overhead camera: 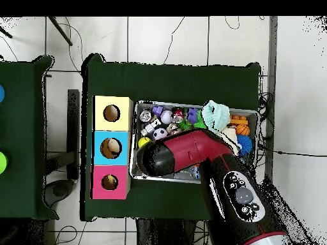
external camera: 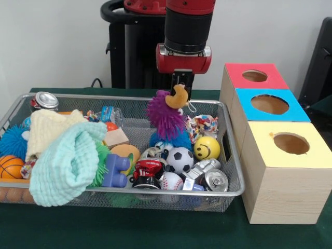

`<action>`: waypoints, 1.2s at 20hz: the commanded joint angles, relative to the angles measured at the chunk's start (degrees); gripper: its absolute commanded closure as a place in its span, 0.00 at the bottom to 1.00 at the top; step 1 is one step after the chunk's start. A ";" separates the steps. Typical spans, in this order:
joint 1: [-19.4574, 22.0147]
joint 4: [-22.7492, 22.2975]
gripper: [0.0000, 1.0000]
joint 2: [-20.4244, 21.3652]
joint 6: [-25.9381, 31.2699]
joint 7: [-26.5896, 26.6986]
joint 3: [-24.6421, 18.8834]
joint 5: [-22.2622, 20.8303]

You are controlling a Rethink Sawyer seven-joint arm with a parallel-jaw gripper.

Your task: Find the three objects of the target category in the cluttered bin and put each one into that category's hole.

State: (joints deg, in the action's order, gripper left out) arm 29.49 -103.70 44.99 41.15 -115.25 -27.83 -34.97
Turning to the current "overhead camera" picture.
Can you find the mint green knitted cloth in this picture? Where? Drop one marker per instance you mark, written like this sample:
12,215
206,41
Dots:
215,115

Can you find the cream knitted cloth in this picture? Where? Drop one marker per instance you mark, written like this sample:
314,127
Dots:
231,133

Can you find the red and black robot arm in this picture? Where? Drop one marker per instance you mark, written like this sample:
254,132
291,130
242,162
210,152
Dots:
204,153

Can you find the shallow clear mesh bin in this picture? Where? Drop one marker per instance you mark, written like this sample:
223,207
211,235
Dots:
145,176

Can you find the wooden box with three holes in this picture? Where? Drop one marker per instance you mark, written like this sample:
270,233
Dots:
111,148

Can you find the small soccer ball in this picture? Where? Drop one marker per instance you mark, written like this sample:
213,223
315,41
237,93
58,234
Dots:
160,133

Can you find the yellow smiley ball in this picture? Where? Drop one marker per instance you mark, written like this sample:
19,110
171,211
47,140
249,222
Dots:
143,141

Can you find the large blue toy brick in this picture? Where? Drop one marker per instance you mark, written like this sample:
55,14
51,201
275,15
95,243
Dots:
192,115

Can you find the dark green table cloth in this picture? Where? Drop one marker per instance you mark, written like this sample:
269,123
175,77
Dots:
168,81

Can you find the long orange toy brick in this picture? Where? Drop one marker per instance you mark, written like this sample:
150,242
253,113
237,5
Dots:
238,120

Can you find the orange toy basketball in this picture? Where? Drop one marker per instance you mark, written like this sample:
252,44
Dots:
242,129

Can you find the blue spiky ball with eyes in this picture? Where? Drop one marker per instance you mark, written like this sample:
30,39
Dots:
246,145

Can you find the green side table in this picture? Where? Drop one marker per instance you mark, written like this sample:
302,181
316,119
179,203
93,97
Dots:
23,138

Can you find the black tripod leg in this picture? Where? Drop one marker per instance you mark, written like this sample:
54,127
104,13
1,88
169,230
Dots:
60,30

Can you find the green disc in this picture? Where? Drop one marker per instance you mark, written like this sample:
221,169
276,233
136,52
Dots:
1,162

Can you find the blue disc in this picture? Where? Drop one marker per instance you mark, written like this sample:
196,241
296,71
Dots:
1,93

